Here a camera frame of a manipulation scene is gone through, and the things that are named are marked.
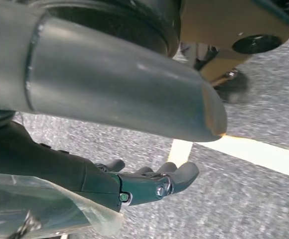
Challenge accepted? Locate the tan robot leg part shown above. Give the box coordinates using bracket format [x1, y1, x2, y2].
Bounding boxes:
[179, 0, 289, 104]

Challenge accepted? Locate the black round robot joint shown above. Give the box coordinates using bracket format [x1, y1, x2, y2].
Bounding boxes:
[22, 0, 182, 58]

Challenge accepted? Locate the translucent plastic sheet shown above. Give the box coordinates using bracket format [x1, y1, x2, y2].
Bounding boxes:
[0, 173, 125, 239]

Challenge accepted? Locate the yellow floor tape square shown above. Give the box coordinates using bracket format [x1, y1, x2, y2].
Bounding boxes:
[166, 133, 289, 181]

